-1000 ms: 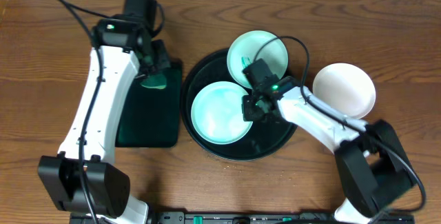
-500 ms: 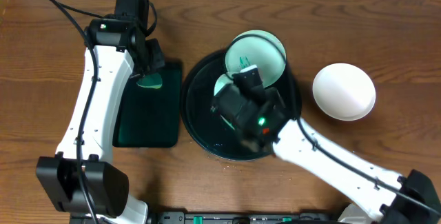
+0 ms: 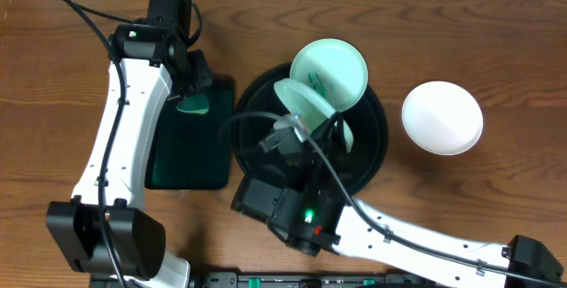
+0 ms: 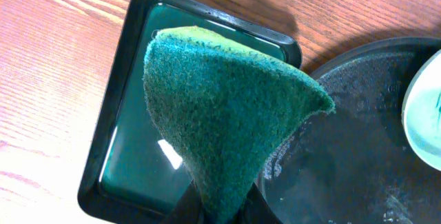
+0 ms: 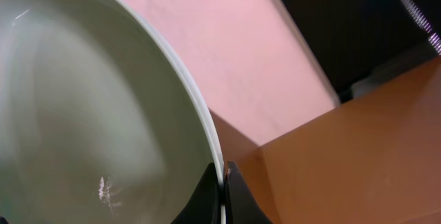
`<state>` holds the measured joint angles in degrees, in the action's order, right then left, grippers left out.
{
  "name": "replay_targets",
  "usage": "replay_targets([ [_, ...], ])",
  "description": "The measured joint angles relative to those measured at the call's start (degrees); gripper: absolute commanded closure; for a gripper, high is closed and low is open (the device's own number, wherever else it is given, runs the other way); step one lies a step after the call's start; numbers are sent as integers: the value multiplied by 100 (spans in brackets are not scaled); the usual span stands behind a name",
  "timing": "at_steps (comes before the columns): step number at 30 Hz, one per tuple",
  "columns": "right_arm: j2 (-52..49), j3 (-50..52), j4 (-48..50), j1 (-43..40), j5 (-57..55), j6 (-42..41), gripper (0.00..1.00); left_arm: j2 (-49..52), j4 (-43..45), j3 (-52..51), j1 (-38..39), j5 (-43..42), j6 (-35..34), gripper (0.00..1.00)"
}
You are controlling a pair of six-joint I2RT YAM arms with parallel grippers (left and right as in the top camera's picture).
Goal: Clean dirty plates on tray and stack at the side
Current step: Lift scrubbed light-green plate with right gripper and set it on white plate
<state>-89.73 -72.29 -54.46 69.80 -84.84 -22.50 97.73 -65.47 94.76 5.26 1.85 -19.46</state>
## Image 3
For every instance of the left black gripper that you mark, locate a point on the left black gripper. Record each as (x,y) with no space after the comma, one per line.
(198,78)

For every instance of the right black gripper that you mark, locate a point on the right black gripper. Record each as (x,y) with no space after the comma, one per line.
(334,144)

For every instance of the green scrubbing sponge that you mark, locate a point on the green scrubbing sponge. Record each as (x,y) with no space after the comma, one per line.
(197,104)

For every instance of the mint green plate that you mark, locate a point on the mint green plate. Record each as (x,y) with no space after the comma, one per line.
(313,107)

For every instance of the white plate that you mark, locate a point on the white plate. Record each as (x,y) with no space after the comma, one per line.
(442,118)

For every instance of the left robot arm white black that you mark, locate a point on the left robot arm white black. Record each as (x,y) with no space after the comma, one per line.
(103,229)

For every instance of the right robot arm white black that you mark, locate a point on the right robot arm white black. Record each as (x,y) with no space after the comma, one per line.
(357,230)

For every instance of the black round tray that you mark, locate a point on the black round tray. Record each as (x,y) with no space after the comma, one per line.
(366,120)

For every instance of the black rectangular tray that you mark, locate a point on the black rectangular tray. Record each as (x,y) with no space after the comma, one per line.
(192,151)

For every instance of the pale green back plate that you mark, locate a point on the pale green back plate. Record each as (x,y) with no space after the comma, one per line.
(334,69)

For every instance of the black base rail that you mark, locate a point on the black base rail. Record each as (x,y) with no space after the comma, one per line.
(234,280)

